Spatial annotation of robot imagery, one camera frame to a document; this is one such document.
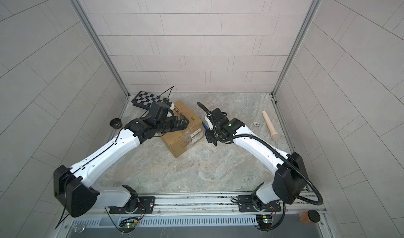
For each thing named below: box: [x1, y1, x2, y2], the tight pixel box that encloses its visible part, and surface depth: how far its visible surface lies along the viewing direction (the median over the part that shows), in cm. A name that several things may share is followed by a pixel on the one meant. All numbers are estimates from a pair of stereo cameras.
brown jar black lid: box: [297, 209, 321, 224], surface depth 63 cm
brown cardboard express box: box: [157, 99, 205, 158], surface depth 81 cm
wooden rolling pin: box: [261, 110, 281, 143], surface depth 99 cm
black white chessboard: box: [130, 90, 173, 111], surface depth 111 cm
